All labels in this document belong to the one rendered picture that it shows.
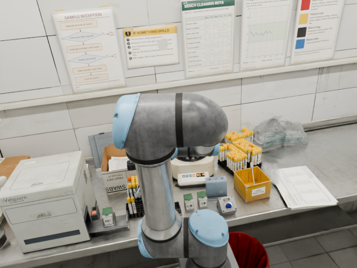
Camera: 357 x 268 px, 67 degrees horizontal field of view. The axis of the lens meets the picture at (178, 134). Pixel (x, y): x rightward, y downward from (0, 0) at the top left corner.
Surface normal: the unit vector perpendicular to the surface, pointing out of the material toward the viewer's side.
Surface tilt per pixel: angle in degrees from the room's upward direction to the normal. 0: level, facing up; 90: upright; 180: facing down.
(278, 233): 0
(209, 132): 97
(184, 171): 90
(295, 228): 0
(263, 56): 92
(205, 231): 10
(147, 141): 101
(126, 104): 27
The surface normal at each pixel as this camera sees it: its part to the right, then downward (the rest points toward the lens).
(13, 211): 0.18, 0.43
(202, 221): 0.08, -0.87
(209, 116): 0.59, -0.11
